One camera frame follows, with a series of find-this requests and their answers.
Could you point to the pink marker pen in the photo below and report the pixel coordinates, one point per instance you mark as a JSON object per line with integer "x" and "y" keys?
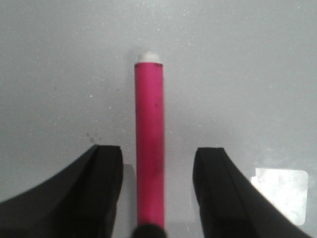
{"x": 150, "y": 139}

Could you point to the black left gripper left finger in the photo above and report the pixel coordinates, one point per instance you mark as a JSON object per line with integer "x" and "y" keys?
{"x": 78, "y": 202}

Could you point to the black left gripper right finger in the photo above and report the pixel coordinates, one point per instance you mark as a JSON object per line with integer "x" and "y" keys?
{"x": 230, "y": 207}

